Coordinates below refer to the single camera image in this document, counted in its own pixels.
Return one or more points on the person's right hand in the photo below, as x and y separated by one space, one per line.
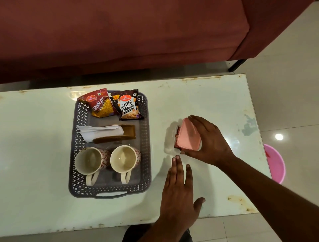
214 147

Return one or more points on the person's left hand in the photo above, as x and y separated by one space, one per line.
178 199

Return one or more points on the clear box with pink lid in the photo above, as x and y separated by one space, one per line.
176 136

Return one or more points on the patterned mug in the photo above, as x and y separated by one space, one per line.
88 160
123 158

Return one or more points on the grey perforated plastic tray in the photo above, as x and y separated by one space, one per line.
139 134

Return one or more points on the black salted peanuts packet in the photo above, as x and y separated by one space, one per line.
128 106

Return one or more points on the white paper napkins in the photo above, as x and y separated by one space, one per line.
99 132

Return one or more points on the red and yellow snack packet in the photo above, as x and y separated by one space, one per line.
98 104

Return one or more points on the person's left forearm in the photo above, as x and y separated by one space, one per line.
164 233

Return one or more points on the person's right forearm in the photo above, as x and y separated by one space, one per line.
274 194

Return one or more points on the grey trousers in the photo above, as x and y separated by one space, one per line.
134 234

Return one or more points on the pink plastic bucket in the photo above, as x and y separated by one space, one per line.
274 162

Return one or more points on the red fabric sofa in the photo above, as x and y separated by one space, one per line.
124 32

